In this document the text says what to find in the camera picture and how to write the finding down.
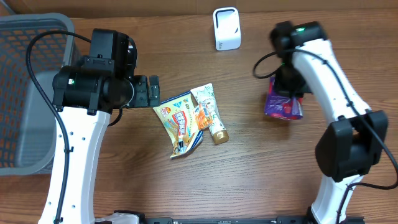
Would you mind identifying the red purple Carefree pack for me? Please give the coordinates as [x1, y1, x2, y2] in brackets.
[264, 77, 303, 120]

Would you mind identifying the white blue wipes pack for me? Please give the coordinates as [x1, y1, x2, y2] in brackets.
[153, 91, 203, 159]

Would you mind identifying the white floral cream tube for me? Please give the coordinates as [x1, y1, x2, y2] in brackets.
[190, 83, 229, 144]

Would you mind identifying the orange Kleenex tissue pack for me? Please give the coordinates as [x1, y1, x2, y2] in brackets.
[194, 103, 213, 130]

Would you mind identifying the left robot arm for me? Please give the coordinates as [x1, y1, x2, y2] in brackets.
[40, 29, 160, 223]

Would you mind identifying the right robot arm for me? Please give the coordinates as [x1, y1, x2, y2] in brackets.
[270, 21, 388, 223]

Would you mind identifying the white barcode scanner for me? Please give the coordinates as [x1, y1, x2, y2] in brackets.
[213, 7, 241, 51]

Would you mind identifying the grey plastic shopping basket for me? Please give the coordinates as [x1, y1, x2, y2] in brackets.
[1, 13, 81, 176]

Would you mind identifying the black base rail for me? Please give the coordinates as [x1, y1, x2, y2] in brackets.
[93, 216, 366, 224]

